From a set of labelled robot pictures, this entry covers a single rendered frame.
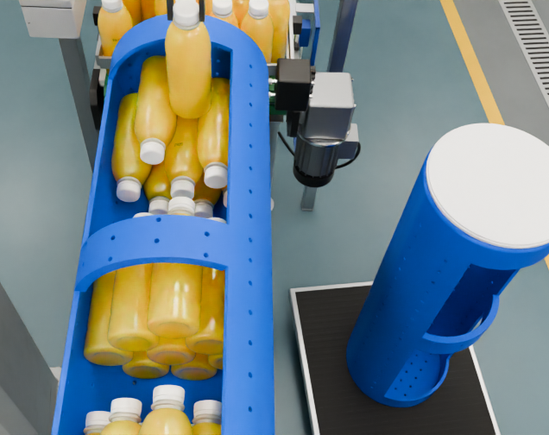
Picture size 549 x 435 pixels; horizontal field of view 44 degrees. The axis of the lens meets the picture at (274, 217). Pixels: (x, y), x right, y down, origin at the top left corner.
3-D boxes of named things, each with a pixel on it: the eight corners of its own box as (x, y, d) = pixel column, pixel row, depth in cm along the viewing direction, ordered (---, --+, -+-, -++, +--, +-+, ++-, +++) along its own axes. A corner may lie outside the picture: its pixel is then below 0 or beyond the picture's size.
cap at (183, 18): (198, 8, 100) (197, -3, 99) (202, 25, 98) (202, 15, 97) (171, 9, 99) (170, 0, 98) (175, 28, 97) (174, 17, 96)
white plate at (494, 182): (399, 190, 119) (398, 194, 120) (543, 274, 112) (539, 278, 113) (468, 100, 133) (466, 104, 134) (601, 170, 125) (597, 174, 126)
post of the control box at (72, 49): (111, 249, 226) (50, 12, 143) (112, 239, 229) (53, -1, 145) (123, 249, 227) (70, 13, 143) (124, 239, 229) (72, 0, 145)
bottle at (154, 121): (135, 72, 121) (123, 154, 111) (151, 47, 117) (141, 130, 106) (170, 87, 125) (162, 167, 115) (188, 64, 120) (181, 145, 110)
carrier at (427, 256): (326, 368, 193) (413, 428, 186) (394, 194, 120) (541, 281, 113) (377, 298, 207) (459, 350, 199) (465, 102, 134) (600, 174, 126)
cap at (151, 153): (136, 151, 111) (135, 160, 110) (147, 138, 108) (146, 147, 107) (158, 159, 113) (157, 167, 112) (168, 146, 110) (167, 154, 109)
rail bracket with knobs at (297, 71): (265, 115, 145) (268, 80, 136) (265, 90, 149) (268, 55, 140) (311, 116, 146) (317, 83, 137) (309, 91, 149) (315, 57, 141)
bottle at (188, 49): (207, 87, 116) (206, -2, 101) (215, 117, 113) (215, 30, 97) (167, 91, 115) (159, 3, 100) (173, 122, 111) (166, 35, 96)
